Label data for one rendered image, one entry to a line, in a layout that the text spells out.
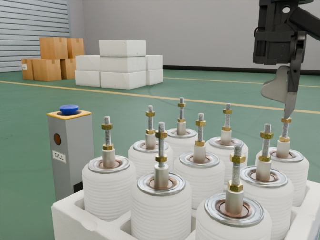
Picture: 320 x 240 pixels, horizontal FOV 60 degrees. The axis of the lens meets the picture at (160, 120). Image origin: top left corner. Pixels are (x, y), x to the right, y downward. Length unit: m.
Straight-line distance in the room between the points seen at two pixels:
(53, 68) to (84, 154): 3.64
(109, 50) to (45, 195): 2.47
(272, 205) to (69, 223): 0.33
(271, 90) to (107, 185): 0.33
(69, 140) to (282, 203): 0.42
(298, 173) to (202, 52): 5.38
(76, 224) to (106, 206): 0.06
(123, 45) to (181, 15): 3.10
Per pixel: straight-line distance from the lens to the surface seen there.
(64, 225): 0.55
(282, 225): 0.49
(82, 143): 0.64
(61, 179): 0.68
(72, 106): 0.64
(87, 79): 3.54
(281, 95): 0.54
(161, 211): 0.41
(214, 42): 5.79
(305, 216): 0.55
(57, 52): 4.31
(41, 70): 4.29
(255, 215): 0.38
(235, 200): 0.37
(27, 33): 6.45
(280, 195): 0.46
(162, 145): 0.41
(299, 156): 0.60
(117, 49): 3.20
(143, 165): 0.56
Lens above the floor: 0.45
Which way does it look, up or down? 15 degrees down
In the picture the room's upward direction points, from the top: straight up
